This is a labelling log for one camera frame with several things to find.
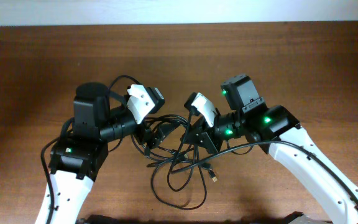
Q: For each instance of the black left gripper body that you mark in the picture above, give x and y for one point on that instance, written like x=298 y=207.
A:
x=153 y=139

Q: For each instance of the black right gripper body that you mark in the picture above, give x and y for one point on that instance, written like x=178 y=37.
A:
x=208 y=140

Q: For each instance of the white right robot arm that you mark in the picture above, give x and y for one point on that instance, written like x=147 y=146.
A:
x=279 y=134

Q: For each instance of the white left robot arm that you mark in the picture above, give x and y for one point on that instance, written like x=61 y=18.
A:
x=100 y=116

